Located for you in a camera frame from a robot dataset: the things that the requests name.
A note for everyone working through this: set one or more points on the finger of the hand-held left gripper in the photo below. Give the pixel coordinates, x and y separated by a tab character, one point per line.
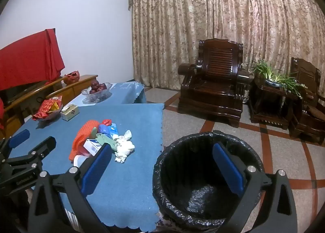
44	146
19	137

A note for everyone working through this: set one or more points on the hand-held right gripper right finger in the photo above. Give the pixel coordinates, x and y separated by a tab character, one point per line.
228	169

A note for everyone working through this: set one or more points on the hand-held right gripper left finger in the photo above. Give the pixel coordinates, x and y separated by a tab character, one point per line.
97	167

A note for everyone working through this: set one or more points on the white blue carton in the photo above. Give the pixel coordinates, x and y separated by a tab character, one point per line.
92	145

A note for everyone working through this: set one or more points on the green rubber gloves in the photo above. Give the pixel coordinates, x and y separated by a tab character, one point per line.
105	140

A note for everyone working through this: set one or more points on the white tissue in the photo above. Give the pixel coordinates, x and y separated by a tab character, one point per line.
126	134
124	149

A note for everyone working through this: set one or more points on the black bag lined trash bin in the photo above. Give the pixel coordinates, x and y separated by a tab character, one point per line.
193	167

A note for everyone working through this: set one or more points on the orange mesh bag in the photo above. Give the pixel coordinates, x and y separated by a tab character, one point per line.
85	131

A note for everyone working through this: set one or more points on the blue plastic bag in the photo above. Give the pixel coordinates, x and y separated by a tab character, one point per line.
102	129

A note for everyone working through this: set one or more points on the light blue packet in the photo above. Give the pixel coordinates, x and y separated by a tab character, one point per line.
113	129

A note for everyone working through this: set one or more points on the red plastic bag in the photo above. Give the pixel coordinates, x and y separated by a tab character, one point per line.
106	121

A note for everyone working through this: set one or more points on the crumpled red snack wrapper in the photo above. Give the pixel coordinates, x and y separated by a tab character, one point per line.
40	115

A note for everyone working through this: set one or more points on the glass snack dish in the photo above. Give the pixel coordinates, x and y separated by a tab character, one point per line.
57	115

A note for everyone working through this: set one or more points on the yellow snack packet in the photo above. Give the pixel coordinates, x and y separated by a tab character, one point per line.
54	107

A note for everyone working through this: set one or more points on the red patterned snack packet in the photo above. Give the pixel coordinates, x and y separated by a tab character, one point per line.
47	106

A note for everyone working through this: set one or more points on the beige tissue box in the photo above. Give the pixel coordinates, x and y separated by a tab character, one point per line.
69	113

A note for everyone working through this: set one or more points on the black television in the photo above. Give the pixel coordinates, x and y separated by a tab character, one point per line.
15	93

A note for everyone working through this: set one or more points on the red white label packet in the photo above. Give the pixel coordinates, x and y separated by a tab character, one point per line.
57	98

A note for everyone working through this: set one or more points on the curved wooden chair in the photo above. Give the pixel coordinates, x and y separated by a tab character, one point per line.
57	92

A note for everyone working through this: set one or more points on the glass fruit bowl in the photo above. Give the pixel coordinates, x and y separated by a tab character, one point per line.
99	97

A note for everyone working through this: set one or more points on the light wooden cabinet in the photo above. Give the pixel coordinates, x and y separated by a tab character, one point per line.
81	87

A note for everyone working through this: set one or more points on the red cloth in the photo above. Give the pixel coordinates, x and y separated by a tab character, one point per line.
25	62

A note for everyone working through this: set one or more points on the dark wooden side table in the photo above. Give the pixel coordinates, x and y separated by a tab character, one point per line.
269	106

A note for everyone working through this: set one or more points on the pale blue tablecloth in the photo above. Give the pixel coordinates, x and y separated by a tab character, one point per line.
127	93

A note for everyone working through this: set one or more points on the heap of red apples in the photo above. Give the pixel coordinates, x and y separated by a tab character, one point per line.
97	87

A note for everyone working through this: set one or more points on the dark wooden armchair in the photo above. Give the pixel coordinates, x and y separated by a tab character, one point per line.
304	126
215	88

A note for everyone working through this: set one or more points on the brown seat cushion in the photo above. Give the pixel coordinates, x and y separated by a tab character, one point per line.
316	112

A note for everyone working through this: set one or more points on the potted green plant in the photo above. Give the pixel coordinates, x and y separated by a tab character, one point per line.
269	73

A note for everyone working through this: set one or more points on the beige patterned curtain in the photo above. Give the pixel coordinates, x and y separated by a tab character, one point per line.
203	7

